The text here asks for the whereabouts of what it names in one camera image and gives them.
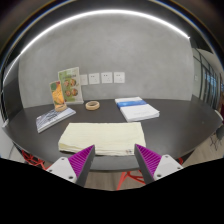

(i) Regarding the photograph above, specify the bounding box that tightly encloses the glass partition window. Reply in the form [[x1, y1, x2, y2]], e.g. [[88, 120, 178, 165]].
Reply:
[[192, 48, 224, 110]]

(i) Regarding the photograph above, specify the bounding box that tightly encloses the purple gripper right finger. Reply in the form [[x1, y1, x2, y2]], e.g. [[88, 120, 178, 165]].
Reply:
[[134, 144, 182, 184]]

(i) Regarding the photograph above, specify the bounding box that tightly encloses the orange menu card stand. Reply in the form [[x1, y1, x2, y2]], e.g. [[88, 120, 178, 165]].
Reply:
[[50, 81, 67, 112]]

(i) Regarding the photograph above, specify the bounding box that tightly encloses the white wall socket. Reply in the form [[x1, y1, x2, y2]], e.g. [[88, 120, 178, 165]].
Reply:
[[80, 74, 88, 85], [114, 72, 125, 83], [101, 72, 113, 84], [89, 73, 100, 84]]

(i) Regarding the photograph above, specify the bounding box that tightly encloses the cream folded towel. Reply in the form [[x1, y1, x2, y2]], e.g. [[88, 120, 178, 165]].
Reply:
[[58, 122, 146, 156]]

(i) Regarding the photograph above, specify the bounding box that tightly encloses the grey magazine on table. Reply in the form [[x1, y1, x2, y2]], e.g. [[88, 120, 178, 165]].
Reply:
[[36, 108, 76, 133]]

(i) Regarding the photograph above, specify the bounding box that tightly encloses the red chair frame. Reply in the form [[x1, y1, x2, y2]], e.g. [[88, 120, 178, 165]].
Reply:
[[116, 170, 145, 190], [22, 151, 46, 170]]

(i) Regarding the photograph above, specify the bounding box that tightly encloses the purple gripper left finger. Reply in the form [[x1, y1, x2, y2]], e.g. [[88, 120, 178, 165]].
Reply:
[[47, 145, 95, 187]]

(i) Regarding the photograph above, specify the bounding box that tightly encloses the green menu sign stand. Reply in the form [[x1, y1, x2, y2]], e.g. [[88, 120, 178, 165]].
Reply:
[[58, 67, 83, 104]]

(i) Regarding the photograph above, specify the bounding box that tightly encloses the red chair frame centre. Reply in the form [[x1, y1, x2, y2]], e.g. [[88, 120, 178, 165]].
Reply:
[[116, 170, 145, 190]]

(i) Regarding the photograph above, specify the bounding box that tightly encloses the red chair frame left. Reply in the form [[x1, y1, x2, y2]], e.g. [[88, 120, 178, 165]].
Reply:
[[22, 151, 46, 170]]

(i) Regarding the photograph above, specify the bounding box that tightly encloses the white and blue book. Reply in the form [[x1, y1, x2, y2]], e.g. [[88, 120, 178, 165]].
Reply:
[[115, 97, 160, 122]]

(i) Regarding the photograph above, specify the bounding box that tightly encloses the curved ceiling light strip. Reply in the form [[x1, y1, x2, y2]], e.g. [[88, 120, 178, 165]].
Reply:
[[3, 9, 190, 85]]

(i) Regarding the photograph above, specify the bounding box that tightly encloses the beige tape roll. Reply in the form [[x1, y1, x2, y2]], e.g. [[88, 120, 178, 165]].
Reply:
[[85, 101, 100, 111]]

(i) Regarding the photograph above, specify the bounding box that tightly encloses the white wall socket right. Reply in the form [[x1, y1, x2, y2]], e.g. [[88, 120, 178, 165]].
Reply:
[[114, 72, 125, 83]]

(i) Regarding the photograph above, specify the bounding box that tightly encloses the white wall socket left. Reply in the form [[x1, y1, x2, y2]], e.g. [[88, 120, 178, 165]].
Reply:
[[80, 74, 88, 85]]

